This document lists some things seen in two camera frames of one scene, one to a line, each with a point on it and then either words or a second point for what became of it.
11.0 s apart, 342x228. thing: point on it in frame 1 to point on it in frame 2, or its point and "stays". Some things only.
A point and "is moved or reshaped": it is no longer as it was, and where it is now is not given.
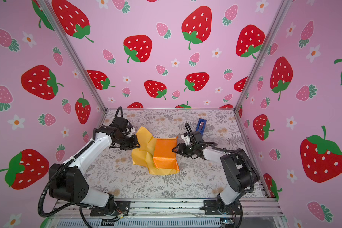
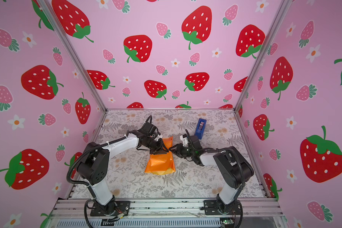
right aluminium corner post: (283, 8) stays
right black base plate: (211, 208) stays
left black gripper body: (123, 138) to (152, 144)
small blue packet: (201, 126) stays
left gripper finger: (130, 143) to (162, 149)
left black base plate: (122, 209) stays
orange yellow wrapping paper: (156, 154) is moved or reshaped
